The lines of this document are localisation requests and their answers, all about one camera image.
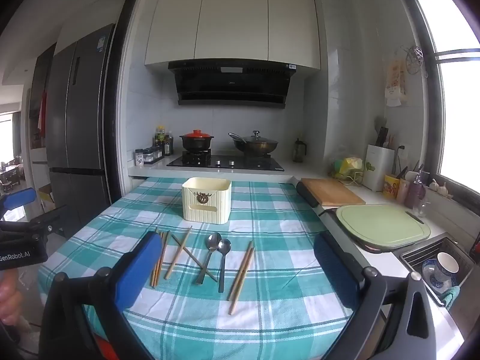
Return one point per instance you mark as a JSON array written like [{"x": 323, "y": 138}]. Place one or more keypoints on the dark sauce bottle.
[{"x": 168, "y": 146}]

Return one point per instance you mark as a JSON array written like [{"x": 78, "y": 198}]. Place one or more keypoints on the green cutting board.
[{"x": 382, "y": 227}]

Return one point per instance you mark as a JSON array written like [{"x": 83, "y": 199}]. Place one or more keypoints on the wooden chopstick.
[
  {"x": 178, "y": 253},
  {"x": 164, "y": 255},
  {"x": 240, "y": 270},
  {"x": 156, "y": 275},
  {"x": 187, "y": 251}
]

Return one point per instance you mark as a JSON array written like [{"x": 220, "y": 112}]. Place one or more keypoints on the garlic bulbs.
[{"x": 438, "y": 187}]

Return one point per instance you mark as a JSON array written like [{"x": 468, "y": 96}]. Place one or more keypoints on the dark wok with glass lid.
[{"x": 257, "y": 145}]

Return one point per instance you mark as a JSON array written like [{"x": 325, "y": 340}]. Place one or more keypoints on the white wall cabinet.
[{"x": 232, "y": 22}]

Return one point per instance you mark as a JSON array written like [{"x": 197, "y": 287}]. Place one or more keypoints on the steel sink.
[{"x": 416, "y": 255}]

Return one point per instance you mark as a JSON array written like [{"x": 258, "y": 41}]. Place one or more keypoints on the soap dispenser bottle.
[{"x": 414, "y": 193}]

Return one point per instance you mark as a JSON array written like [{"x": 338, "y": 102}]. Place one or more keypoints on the white knife block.
[{"x": 377, "y": 168}]

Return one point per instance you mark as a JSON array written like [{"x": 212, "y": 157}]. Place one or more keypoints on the white blue cup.
[{"x": 448, "y": 264}]

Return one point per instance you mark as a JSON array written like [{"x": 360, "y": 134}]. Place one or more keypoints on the yellow-capped oil bottle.
[{"x": 160, "y": 135}]

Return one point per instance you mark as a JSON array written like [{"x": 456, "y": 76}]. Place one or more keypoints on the teal dish cloth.
[{"x": 452, "y": 295}]

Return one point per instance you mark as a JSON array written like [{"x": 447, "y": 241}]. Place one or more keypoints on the cream utensil holder box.
[{"x": 206, "y": 202}]

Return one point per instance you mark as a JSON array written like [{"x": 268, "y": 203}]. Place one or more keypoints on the dark grey refrigerator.
[{"x": 82, "y": 120}]

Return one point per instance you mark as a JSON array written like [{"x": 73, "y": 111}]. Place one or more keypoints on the teal checked tablecloth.
[{"x": 262, "y": 213}]

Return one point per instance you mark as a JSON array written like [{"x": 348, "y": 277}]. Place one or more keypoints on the blue patterned bowl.
[{"x": 431, "y": 275}]

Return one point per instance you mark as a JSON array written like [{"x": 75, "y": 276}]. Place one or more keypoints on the metal spoon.
[
  {"x": 224, "y": 246},
  {"x": 213, "y": 242}
]

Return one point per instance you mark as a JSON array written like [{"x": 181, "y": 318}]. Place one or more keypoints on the black gas stove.
[{"x": 225, "y": 163}]

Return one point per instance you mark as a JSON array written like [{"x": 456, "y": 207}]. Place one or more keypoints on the dark door frame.
[{"x": 125, "y": 82}]

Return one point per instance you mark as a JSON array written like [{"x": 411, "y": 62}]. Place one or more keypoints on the wooden chopsticks pair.
[{"x": 242, "y": 281}]

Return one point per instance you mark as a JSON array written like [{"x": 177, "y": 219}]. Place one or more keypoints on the clear spice jar rack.
[{"x": 153, "y": 155}]

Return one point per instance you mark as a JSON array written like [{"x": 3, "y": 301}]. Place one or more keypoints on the black clay pot red lid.
[{"x": 197, "y": 140}]

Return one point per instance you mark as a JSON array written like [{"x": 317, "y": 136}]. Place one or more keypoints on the yellow printed cup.
[{"x": 391, "y": 186}]

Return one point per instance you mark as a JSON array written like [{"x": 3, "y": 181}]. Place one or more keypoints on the window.
[{"x": 457, "y": 120}]

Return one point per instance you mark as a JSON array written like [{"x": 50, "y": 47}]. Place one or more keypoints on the person's left hand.
[{"x": 8, "y": 298}]

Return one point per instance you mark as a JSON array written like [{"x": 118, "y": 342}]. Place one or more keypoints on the hanging printed towel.
[{"x": 395, "y": 82}]

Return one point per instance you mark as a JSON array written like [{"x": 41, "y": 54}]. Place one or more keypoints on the yellow green plastic bag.
[{"x": 348, "y": 165}]

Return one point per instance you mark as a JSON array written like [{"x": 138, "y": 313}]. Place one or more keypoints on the black range hood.
[{"x": 228, "y": 82}]

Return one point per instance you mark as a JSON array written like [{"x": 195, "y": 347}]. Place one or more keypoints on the wooden cutting board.
[{"x": 332, "y": 192}]

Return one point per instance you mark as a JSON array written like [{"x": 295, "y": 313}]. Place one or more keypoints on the white labelled seasoning jar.
[{"x": 139, "y": 157}]

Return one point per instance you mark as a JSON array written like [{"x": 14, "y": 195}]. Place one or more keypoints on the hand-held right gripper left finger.
[{"x": 139, "y": 270}]

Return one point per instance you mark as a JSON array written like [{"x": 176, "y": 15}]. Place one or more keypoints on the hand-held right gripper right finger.
[{"x": 336, "y": 270}]

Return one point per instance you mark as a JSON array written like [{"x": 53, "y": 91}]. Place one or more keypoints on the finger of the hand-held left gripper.
[
  {"x": 47, "y": 223},
  {"x": 20, "y": 198}
]

